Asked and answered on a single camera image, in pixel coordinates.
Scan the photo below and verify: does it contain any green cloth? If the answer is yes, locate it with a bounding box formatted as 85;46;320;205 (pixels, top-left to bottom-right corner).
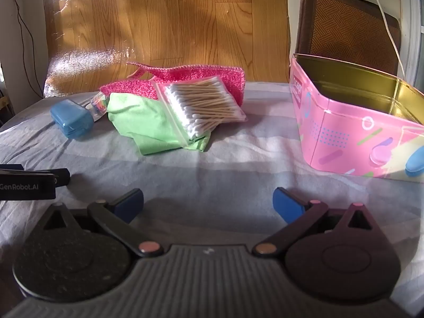
107;92;213;156

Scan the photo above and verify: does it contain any white cable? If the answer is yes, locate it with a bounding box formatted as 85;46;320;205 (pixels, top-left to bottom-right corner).
361;0;408;80

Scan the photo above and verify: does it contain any pink knitted cloth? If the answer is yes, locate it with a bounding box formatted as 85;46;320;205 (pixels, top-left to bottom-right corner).
99;61;246;108

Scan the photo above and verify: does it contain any wood-pattern sheet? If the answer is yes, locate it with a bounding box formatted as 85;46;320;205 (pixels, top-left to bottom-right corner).
43;0;292;98

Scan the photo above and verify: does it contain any bag of cotton swabs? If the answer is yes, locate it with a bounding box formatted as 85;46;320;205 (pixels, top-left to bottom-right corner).
153;76;248;146

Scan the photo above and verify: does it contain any striped grey bed sheet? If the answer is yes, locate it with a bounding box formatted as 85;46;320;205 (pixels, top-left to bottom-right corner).
0;81;424;318

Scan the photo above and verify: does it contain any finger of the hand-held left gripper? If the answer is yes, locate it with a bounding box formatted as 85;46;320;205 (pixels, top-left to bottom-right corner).
0;168;71;188

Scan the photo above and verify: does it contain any brown woven mat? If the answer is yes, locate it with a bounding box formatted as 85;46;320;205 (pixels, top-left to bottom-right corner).
295;0;401;77

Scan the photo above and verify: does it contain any pink patterned tin box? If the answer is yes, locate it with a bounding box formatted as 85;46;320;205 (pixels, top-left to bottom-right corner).
289;53;424;183

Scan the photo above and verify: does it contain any black cable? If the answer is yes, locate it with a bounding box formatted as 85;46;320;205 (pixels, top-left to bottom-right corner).
11;0;45;98

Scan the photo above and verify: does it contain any small clear colourful packet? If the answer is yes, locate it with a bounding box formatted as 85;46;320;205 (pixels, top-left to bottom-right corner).
85;92;109;122

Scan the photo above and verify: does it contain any blue plastic box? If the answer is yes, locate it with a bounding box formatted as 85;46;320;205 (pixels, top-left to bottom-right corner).
50;99;95;140

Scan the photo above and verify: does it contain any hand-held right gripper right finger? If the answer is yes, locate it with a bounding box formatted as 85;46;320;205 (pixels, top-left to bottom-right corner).
252;187;381;258

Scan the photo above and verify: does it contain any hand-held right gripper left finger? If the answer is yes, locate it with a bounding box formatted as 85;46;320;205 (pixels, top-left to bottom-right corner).
42;188;164;258

